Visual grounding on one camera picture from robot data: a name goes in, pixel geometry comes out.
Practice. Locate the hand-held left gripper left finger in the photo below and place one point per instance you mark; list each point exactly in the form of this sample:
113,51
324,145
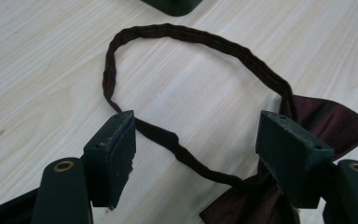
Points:
110,158

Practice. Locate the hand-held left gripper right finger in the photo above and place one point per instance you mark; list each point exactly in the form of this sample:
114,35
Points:
292,155

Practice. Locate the black hook rack wooden base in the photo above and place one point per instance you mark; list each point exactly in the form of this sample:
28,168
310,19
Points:
174,6

